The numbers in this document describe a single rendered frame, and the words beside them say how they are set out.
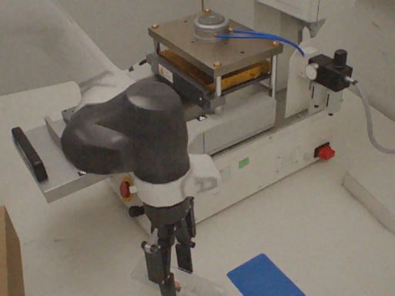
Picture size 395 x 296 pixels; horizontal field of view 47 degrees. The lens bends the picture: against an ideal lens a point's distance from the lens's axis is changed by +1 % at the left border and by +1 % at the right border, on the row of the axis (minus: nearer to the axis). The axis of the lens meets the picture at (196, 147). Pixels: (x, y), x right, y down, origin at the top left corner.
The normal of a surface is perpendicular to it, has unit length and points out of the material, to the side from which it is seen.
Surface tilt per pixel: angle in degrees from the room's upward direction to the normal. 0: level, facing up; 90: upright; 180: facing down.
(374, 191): 0
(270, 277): 0
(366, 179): 0
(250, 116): 90
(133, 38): 90
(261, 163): 90
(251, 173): 90
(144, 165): 99
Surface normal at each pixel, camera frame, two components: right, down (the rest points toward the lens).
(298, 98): 0.55, 0.48
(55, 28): 0.61, 0.75
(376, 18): -0.93, 0.25
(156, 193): -0.06, 0.60
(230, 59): -0.05, -0.80
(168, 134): 0.37, 0.48
